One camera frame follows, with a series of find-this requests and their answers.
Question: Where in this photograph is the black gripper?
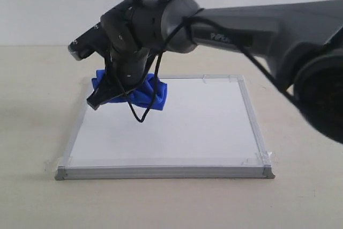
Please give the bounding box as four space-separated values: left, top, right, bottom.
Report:
86 46 149 110

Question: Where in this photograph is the blue cloth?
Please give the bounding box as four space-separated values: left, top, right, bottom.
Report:
92 69 167 110

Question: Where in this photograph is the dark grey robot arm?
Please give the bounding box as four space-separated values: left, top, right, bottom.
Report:
87 0 342 143

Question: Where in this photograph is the clear tape back right edge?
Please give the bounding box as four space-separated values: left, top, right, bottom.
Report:
202 75 244 84

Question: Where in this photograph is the clear tape front right corner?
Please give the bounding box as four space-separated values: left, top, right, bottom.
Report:
241 151 275 166

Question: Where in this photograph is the black cable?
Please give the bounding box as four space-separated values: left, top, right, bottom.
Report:
110 0 295 123

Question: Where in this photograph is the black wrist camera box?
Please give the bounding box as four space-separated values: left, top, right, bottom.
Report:
68 23 109 61

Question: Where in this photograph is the white board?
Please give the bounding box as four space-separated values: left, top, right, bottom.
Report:
55 75 274 180

